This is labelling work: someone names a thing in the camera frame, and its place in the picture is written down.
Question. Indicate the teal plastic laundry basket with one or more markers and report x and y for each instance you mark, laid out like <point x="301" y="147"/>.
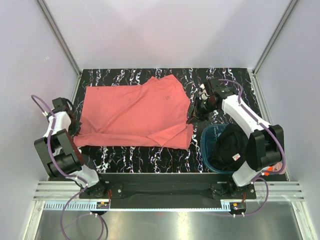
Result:
<point x="208" y="140"/>

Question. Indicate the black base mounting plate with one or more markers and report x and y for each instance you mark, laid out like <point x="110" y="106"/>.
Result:
<point x="210" y="185"/>

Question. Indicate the salmon pink t-shirt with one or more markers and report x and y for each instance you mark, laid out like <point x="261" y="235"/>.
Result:
<point x="153" y="114"/>

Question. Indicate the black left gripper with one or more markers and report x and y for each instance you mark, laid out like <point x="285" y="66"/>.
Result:
<point x="74" y="131"/>

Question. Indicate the orange garment in basket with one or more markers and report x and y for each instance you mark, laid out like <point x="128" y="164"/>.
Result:
<point x="268" y="171"/>

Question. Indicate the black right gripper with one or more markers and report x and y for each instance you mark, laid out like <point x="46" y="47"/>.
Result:
<point x="197" y="115"/>

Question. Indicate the aluminium frame rail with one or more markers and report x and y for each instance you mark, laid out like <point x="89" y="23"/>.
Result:
<point x="277" y="191"/>

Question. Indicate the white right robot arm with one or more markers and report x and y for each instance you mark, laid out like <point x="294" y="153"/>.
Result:
<point x="264" y="152"/>

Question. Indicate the black t-shirt in basket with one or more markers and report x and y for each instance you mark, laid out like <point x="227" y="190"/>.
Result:
<point x="229" y="149"/>

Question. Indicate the pale pink garment in basket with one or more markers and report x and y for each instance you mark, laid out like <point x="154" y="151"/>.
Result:
<point x="277" y="168"/>

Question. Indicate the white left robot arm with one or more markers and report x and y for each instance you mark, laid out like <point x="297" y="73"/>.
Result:
<point x="56" y="149"/>

